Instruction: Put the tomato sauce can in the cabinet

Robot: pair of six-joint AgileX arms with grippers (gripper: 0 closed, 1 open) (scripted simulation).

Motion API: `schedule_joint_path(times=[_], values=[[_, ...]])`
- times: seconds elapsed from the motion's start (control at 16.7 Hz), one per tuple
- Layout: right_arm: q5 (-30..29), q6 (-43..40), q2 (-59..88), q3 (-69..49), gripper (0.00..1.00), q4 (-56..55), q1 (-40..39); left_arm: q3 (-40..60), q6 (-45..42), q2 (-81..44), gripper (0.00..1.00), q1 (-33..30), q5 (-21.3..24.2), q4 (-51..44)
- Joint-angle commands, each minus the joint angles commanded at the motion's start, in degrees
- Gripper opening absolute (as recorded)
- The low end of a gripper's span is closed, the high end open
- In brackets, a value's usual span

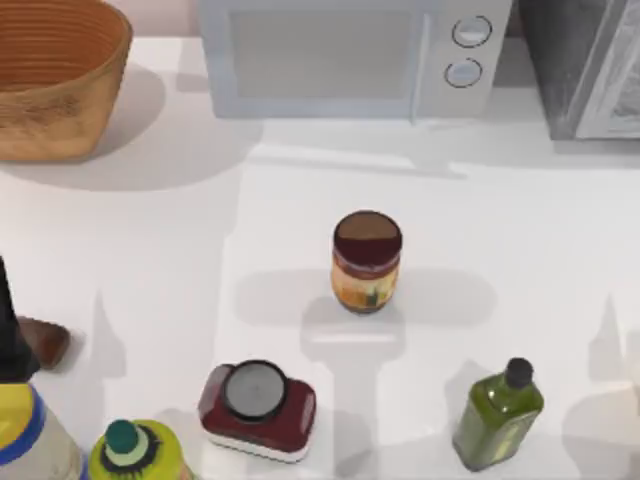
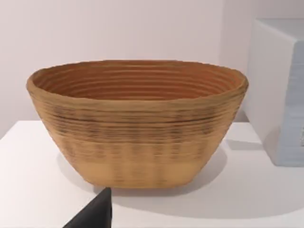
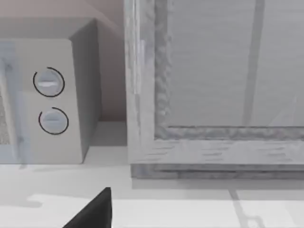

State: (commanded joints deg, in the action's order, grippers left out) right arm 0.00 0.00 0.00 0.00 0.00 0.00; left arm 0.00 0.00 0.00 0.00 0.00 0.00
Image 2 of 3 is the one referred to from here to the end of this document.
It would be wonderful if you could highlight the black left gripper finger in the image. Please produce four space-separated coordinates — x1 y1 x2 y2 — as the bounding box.
62 187 112 228

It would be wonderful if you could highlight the brown woven basket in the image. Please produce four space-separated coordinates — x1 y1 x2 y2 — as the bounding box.
26 59 249 190

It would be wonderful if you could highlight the white box appliance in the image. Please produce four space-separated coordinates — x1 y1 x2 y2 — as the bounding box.
244 18 304 167

